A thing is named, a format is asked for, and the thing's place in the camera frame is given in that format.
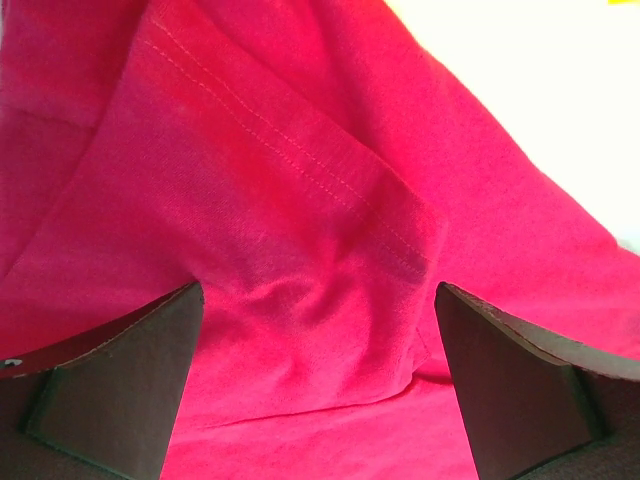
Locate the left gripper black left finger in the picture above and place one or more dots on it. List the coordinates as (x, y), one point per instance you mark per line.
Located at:
(101, 404)

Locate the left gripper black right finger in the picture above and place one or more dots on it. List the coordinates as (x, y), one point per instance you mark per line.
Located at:
(535, 404)

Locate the pink t shirt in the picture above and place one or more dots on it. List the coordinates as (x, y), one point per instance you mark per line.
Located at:
(319, 174)

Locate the yellow plastic tray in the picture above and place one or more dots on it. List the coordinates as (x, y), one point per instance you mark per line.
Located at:
(623, 2)

